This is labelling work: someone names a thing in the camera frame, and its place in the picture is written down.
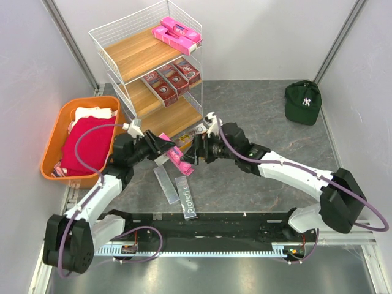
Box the red 3D box on shelf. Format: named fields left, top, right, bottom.
left=172, top=58, right=201, bottom=86

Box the white wire wooden shelf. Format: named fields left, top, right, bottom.
left=89, top=1, right=203, bottom=137

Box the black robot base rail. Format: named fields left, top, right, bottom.
left=104, top=209, right=316, bottom=245

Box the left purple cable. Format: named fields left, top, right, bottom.
left=57, top=122, right=129, bottom=279

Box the silver grey toothpaste box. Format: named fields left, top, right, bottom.
left=154, top=165, right=179, bottom=205

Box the dark green NY cap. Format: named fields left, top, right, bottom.
left=285, top=80, right=322, bottom=126

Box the pink toothpaste box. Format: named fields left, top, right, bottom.
left=151, top=26, right=197, bottom=56
left=155, top=145, right=194, bottom=176
left=160, top=17, right=203, bottom=43

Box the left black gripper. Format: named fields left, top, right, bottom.
left=127, top=129, right=175, bottom=166

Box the orange plastic tub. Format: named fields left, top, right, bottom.
left=40, top=96, right=126, bottom=189

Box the red folded cloth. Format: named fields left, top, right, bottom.
left=60, top=116, right=116, bottom=176

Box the torn silver R&O toothpaste box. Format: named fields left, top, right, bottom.
left=170, top=122, right=207, bottom=154

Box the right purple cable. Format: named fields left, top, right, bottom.
left=217, top=124, right=390, bottom=233

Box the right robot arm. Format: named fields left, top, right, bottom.
left=182, top=122, right=366, bottom=241

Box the purple cable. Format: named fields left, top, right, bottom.
left=57, top=122, right=129, bottom=279
left=217, top=124, right=390, bottom=233

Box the red 3D toothpaste box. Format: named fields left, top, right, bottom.
left=157, top=64, right=189, bottom=96

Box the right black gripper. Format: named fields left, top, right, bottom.
left=181, top=130, right=238, bottom=165

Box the red 3D toothpaste box floor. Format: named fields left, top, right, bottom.
left=141, top=71, right=178, bottom=107

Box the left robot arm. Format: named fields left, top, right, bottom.
left=42, top=131, right=175, bottom=274

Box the white folded cloth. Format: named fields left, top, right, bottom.
left=68, top=107, right=118, bottom=134

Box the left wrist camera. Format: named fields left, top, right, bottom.
left=122, top=118, right=144, bottom=138

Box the silver Protefix toothpaste box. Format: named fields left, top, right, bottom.
left=175, top=176, right=197, bottom=221

